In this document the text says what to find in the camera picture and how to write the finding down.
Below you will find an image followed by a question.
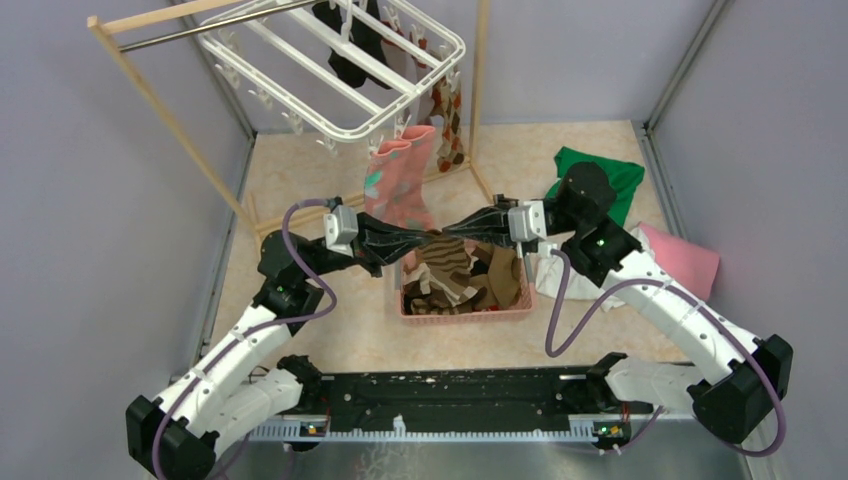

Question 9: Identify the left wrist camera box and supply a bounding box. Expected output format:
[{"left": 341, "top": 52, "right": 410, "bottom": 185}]
[{"left": 322, "top": 205, "right": 359, "bottom": 257}]

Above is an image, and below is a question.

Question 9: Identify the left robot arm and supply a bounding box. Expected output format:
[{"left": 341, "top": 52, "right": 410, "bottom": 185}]
[{"left": 126, "top": 206, "right": 434, "bottom": 479}]

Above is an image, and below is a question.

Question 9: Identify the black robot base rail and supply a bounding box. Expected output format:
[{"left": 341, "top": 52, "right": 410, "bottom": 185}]
[{"left": 228, "top": 360, "right": 704, "bottom": 455}]

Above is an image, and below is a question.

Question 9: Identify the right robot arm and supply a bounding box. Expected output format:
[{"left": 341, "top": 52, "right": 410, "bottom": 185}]
[{"left": 445, "top": 162, "right": 793, "bottom": 457}]

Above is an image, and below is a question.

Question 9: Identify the pink cloth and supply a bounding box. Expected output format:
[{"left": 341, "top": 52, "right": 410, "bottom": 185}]
[{"left": 637, "top": 222, "right": 720, "bottom": 301}]

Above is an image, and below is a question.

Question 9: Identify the wooden clothes rack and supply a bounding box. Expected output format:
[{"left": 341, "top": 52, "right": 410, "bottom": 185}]
[{"left": 87, "top": 1, "right": 467, "bottom": 234}]

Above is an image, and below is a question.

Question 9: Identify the brown striped sock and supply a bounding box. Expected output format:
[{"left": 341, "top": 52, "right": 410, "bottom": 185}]
[{"left": 404, "top": 235, "right": 476, "bottom": 305}]

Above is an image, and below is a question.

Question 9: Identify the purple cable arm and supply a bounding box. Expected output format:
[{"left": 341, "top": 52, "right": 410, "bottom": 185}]
[
  {"left": 152, "top": 197, "right": 340, "bottom": 480},
  {"left": 544, "top": 248, "right": 790, "bottom": 460}
]

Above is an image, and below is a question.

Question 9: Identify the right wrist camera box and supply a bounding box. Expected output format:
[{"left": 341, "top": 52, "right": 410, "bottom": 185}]
[{"left": 507, "top": 200, "right": 547, "bottom": 243}]

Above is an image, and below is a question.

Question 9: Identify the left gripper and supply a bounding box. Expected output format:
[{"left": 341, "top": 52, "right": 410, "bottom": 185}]
[{"left": 298, "top": 211, "right": 430, "bottom": 280}]

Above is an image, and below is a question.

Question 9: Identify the green shirt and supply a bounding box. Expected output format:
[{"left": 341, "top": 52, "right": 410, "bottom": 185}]
[{"left": 544, "top": 146, "right": 647, "bottom": 228}]

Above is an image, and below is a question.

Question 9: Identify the pink plastic basket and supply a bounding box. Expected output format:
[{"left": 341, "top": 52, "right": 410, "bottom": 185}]
[{"left": 394, "top": 253, "right": 537, "bottom": 325}]

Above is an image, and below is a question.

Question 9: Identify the white plastic clip hanger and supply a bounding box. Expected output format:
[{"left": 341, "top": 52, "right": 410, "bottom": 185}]
[{"left": 198, "top": 1, "right": 466, "bottom": 151}]

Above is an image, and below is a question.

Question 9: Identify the pile of socks in basket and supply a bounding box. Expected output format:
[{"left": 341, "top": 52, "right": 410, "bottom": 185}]
[{"left": 403, "top": 241, "right": 522, "bottom": 314}]

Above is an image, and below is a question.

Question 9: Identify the orange brown argyle sock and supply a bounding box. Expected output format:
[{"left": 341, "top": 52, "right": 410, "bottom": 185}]
[{"left": 430, "top": 78, "right": 466, "bottom": 172}]

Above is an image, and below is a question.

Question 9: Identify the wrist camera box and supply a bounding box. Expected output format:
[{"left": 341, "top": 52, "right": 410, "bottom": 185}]
[
  {"left": 507, "top": 200, "right": 547, "bottom": 243},
  {"left": 322, "top": 205, "right": 359, "bottom": 257}
]

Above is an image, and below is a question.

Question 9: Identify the white cloth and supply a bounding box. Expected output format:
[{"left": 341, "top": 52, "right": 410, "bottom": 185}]
[{"left": 535, "top": 225, "right": 655, "bottom": 301}]

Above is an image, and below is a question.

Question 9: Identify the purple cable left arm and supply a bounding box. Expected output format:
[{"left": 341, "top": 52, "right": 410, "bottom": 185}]
[{"left": 152, "top": 197, "right": 340, "bottom": 480}]

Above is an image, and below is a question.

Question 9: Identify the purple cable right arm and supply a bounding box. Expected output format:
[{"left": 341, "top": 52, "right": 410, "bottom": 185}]
[{"left": 544, "top": 248, "right": 790, "bottom": 460}]

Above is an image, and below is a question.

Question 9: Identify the black hanging sock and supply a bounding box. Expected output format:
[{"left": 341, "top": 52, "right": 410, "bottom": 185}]
[{"left": 311, "top": 2, "right": 390, "bottom": 90}]

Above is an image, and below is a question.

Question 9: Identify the pink sock with teal spots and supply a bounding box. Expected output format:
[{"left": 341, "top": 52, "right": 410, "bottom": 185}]
[{"left": 392, "top": 125, "right": 436, "bottom": 230}]

